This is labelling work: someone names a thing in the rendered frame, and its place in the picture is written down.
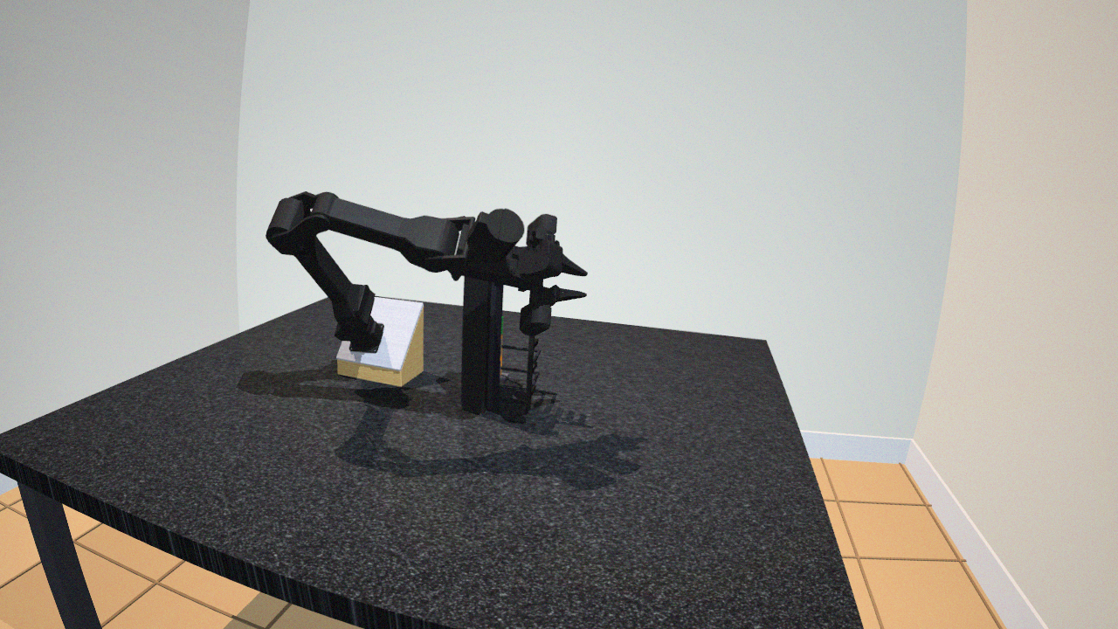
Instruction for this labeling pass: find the black vertical post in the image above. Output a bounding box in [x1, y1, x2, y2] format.
[461, 277, 503, 413]

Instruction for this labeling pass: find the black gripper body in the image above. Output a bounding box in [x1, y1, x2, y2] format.
[494, 215, 557, 336]

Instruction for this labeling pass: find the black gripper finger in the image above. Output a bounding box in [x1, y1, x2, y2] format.
[549, 285, 587, 306]
[555, 241, 588, 276]

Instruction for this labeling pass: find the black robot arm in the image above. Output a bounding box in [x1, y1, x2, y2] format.
[266, 191, 563, 353]

